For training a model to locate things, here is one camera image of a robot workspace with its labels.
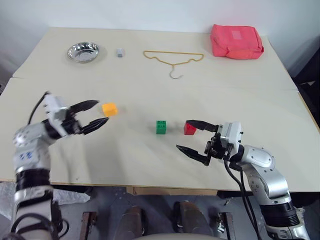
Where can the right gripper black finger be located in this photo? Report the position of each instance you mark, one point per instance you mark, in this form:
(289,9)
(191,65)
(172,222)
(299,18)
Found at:
(193,154)
(202,125)

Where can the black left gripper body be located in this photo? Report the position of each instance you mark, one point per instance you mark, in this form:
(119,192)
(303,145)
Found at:
(71,125)

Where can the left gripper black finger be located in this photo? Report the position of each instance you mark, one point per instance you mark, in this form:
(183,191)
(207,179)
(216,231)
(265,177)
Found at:
(83,105)
(93,125)

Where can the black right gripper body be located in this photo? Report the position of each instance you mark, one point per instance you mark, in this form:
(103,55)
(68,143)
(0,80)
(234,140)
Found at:
(215,148)

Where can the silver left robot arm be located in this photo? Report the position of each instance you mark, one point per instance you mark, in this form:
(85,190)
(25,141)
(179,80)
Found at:
(30,152)

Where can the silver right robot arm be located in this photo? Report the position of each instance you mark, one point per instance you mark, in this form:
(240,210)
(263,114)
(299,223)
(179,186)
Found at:
(263,160)

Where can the red cube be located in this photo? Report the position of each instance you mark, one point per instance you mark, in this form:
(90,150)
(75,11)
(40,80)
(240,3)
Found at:
(189,130)

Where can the yellow cube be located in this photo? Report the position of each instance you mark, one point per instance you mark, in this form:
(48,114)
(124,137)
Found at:
(109,109)

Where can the green cube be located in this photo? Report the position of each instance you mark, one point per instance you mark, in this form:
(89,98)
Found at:
(161,127)

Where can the shiny steel bowl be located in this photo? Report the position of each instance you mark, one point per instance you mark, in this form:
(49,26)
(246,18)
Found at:
(83,52)

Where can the dark brown rounded shape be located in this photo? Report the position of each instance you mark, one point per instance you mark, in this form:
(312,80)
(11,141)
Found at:
(192,217)
(133,221)

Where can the small grey white block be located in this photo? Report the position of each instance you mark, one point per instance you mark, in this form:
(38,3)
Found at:
(120,52)

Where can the crumpled silver plastic sheet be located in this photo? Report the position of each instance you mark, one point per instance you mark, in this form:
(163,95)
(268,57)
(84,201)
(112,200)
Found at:
(70,197)

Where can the red fabric bag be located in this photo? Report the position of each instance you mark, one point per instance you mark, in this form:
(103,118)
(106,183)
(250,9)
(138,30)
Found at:
(235,41)

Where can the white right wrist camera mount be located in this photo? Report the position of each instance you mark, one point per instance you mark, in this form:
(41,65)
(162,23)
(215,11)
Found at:
(232,132)

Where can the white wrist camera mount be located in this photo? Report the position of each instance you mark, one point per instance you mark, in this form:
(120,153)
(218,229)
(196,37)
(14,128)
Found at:
(232,132)
(53,103)

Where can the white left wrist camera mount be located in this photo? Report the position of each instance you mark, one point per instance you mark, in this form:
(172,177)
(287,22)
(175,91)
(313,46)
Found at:
(53,103)

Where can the rusty metal bracket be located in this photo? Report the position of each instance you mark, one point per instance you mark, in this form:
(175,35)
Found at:
(225,225)
(88,225)

